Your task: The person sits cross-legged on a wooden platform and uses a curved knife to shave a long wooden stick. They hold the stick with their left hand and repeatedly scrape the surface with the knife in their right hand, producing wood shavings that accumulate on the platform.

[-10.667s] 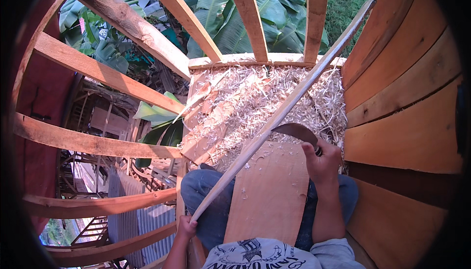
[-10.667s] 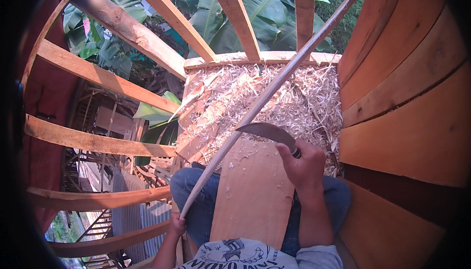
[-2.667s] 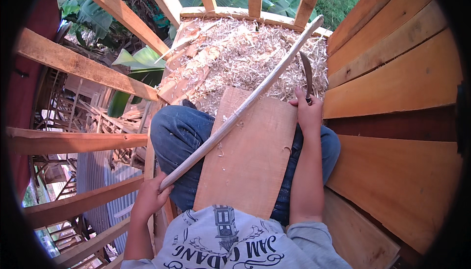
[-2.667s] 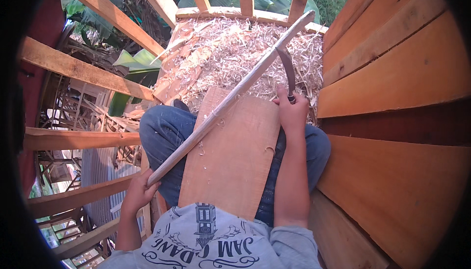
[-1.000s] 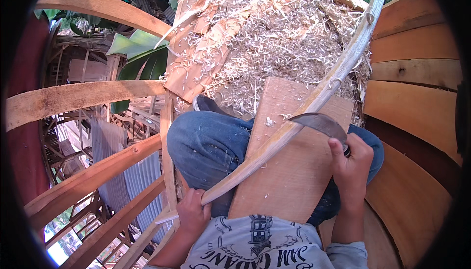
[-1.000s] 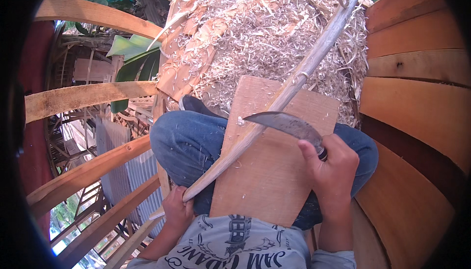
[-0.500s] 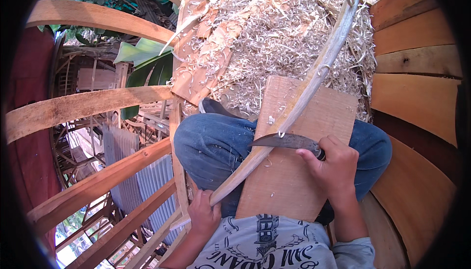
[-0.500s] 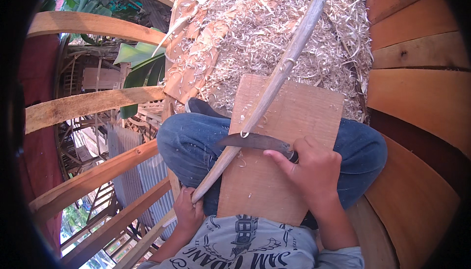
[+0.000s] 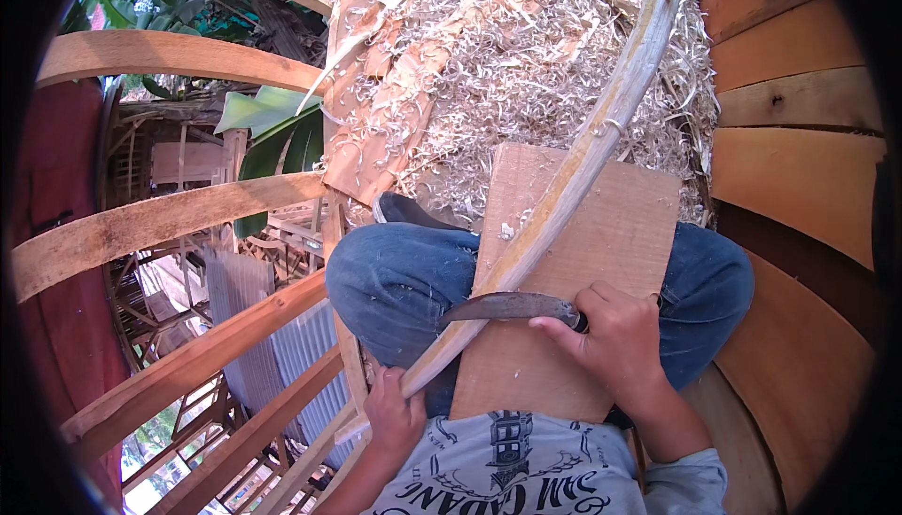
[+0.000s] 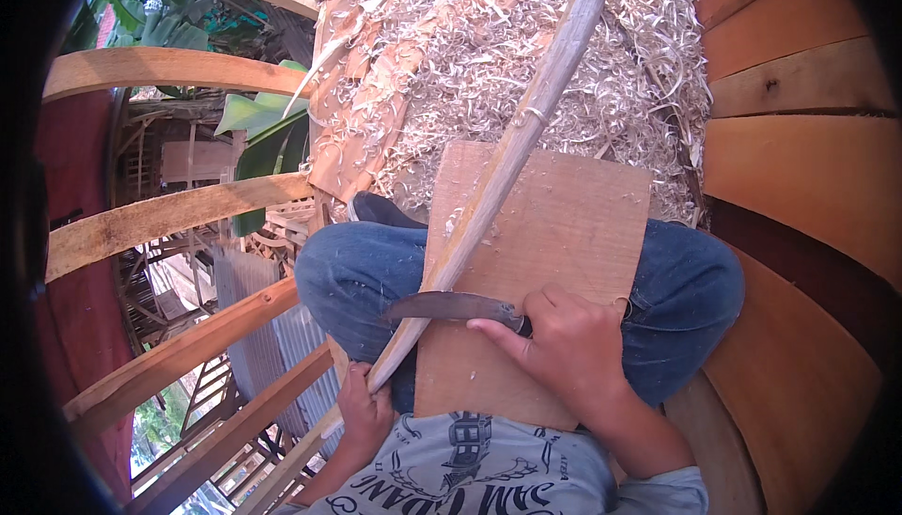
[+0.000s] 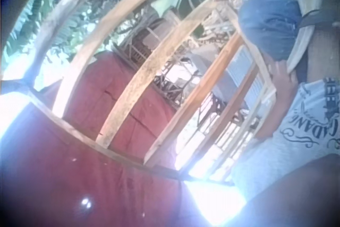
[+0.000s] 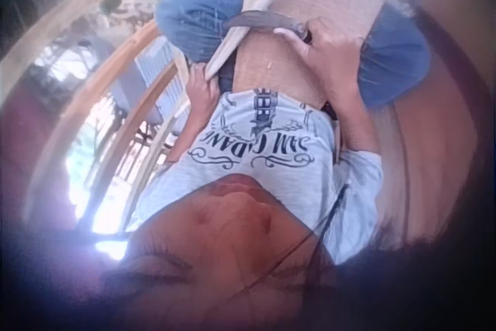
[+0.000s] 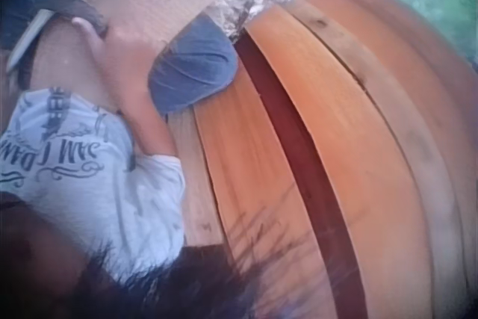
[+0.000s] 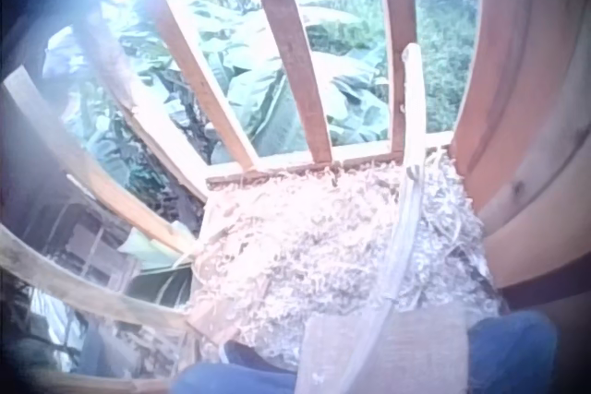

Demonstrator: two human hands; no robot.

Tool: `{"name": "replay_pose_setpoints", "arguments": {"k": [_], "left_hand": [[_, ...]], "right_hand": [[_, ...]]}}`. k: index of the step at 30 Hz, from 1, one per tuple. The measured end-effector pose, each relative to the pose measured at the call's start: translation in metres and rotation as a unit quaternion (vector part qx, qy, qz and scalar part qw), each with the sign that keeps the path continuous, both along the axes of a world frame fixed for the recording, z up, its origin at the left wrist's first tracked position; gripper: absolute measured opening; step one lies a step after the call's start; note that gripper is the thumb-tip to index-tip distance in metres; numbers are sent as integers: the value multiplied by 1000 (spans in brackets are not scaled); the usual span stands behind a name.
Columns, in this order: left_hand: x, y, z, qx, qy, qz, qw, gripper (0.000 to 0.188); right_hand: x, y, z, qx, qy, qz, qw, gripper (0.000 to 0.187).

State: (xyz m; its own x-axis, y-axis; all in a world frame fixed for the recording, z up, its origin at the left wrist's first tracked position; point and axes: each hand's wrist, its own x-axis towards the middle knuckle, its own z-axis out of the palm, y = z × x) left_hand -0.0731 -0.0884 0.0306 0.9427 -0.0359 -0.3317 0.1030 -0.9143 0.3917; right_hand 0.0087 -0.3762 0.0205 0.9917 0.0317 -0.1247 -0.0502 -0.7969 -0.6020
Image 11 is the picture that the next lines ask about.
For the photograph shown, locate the person's left hand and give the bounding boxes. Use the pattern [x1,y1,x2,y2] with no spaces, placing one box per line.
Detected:
[270,60,299,87]

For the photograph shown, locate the pale wooden slat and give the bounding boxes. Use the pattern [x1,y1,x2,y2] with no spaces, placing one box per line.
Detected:
[287,24,307,75]

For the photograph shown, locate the corrugated metal sheet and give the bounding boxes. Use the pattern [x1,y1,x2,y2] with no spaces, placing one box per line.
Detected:
[212,45,264,111]

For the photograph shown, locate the person's legs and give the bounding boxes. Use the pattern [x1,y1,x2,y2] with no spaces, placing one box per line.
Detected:
[237,0,306,62]

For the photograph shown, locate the black wrist band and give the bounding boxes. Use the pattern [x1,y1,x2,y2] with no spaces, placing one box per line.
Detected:
[299,10,340,30]

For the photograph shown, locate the red cloth sheet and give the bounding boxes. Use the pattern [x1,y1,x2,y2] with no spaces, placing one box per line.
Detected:
[0,51,193,227]

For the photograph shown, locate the green leafy plants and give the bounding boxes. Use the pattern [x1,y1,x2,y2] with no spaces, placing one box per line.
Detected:
[4,0,90,62]

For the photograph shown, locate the wooden slatted frame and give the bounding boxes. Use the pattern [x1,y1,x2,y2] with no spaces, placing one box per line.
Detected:
[25,0,279,187]

